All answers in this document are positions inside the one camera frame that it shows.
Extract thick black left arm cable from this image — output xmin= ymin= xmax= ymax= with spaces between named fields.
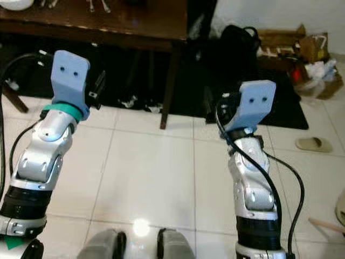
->
xmin=0 ymin=51 xmax=54 ymax=216

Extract small red object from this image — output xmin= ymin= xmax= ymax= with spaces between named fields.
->
xmin=291 ymin=65 xmax=306 ymax=84

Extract wooden stick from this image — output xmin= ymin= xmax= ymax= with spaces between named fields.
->
xmin=308 ymin=217 xmax=345 ymax=235

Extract grey robot leg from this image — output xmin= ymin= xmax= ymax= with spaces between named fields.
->
xmin=157 ymin=228 xmax=197 ymax=259
xmin=75 ymin=228 xmax=130 ymax=259

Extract small open brown box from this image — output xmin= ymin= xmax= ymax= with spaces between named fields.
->
xmin=299 ymin=32 xmax=329 ymax=63

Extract black backpack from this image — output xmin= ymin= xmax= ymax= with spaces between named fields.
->
xmin=216 ymin=24 xmax=262 ymax=100

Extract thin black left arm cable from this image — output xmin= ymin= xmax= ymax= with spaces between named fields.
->
xmin=8 ymin=114 xmax=45 ymax=181

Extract white plastic bag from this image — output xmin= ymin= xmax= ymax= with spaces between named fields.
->
xmin=299 ymin=59 xmax=344 ymax=100

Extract grey left robot leg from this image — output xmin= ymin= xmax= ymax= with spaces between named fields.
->
xmin=75 ymin=228 xmax=130 ymax=259

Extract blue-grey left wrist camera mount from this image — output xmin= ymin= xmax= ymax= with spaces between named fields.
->
xmin=50 ymin=50 xmax=91 ymax=108

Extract silver metal spoon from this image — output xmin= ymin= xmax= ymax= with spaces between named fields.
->
xmin=99 ymin=0 xmax=112 ymax=14

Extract dark wooden table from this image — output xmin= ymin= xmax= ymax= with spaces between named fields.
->
xmin=0 ymin=0 xmax=188 ymax=130

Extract grey right robot leg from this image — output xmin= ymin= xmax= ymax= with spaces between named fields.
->
xmin=157 ymin=228 xmax=197 ymax=259

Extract white bowl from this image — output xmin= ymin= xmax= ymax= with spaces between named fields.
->
xmin=0 ymin=0 xmax=35 ymax=11

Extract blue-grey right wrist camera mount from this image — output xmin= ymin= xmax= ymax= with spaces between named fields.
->
xmin=224 ymin=80 xmax=277 ymax=133

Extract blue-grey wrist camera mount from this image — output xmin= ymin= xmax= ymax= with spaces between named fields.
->
xmin=50 ymin=50 xmax=91 ymax=108
xmin=224 ymin=80 xmax=277 ymax=133

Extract brown cardboard box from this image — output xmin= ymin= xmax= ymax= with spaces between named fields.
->
xmin=256 ymin=24 xmax=305 ymax=57

